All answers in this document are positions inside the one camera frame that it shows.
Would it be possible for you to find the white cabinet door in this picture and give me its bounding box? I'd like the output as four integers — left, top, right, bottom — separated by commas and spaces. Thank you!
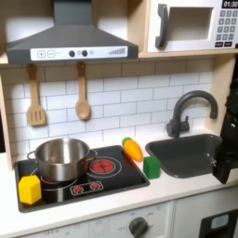
171, 185, 238, 238

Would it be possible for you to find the dark grey sink basin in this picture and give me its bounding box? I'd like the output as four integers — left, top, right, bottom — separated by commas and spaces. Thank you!
144, 133, 224, 179

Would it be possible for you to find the white oven control panel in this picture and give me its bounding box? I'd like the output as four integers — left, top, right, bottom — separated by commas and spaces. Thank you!
18, 200, 175, 238

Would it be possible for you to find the green block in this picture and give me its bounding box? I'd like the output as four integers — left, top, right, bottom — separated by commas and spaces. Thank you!
142, 155, 162, 180

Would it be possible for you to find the yellow hexagonal block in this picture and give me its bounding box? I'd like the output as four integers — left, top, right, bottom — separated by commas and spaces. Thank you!
18, 175, 43, 205

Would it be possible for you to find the steel pot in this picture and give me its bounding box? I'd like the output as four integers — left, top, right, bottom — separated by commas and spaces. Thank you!
26, 137, 99, 182

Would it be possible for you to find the wooden slotted spatula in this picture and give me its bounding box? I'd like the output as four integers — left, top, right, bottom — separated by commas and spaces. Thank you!
26, 63, 47, 127

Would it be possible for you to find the dark grey oven knob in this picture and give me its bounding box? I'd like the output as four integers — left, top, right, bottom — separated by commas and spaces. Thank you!
127, 216, 150, 238

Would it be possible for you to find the grey range hood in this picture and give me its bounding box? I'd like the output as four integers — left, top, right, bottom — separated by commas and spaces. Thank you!
5, 0, 139, 65

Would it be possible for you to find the white toy microwave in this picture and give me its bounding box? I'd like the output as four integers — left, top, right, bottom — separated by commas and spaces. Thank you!
146, 0, 238, 54

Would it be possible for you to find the black toy stove top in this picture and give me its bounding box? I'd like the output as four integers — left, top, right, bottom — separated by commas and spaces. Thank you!
13, 144, 151, 214

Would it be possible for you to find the dark grey tap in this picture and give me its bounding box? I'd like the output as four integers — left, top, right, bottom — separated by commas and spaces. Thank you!
165, 89, 219, 139

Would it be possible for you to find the orange toy carrot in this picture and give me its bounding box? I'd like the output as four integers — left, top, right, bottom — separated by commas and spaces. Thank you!
121, 137, 144, 163

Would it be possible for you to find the wooden spoon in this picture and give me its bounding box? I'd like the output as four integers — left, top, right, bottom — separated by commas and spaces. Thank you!
74, 61, 92, 121

